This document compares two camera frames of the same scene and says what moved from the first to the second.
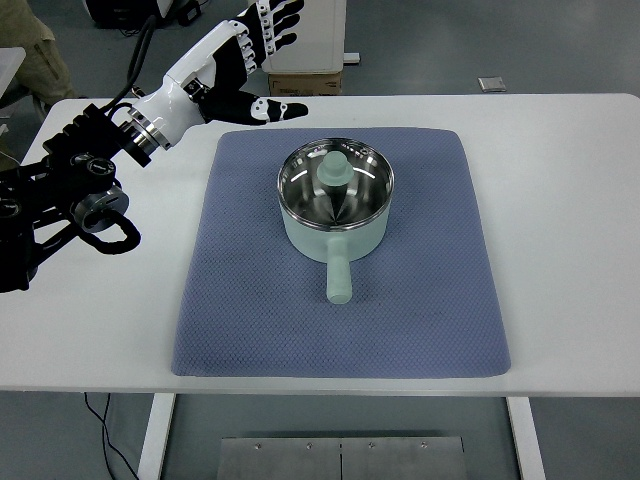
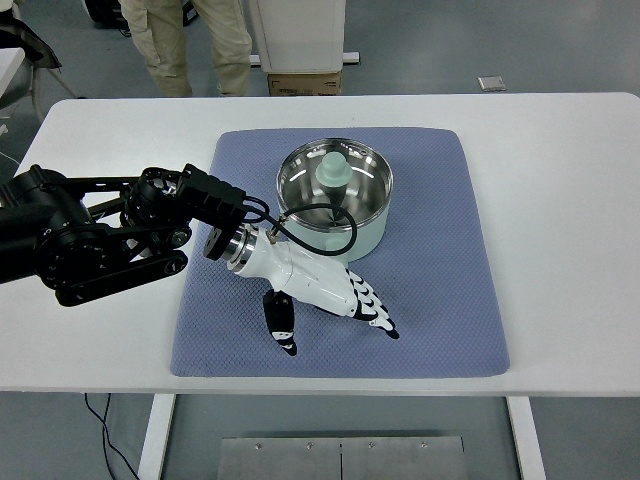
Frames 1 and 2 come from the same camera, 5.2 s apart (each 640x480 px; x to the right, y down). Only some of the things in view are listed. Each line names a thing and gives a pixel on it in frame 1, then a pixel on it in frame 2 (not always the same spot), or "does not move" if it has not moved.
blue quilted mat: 422,306 does not move
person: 44,71 → 159,27
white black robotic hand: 205,88 → 306,277
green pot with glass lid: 335,197 does not move
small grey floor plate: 491,84 does not move
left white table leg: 156,436 does not move
